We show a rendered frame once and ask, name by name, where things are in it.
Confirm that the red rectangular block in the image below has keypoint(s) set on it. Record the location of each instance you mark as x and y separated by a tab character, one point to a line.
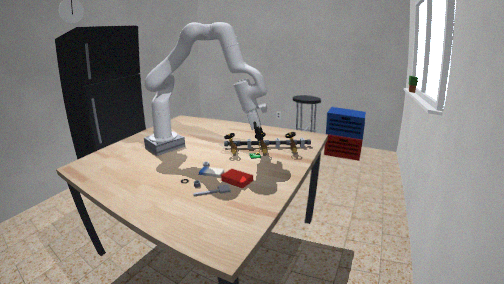
237	178

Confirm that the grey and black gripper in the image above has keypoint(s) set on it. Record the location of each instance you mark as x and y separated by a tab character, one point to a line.
255	123

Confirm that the green tag with gold chain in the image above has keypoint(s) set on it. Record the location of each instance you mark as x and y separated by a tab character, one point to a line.
255	155

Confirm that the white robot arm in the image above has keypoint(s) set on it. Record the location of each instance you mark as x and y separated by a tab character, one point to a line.
247	92

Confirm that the dark grey pipe with tee junction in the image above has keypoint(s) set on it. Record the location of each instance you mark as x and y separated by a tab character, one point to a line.
265	143

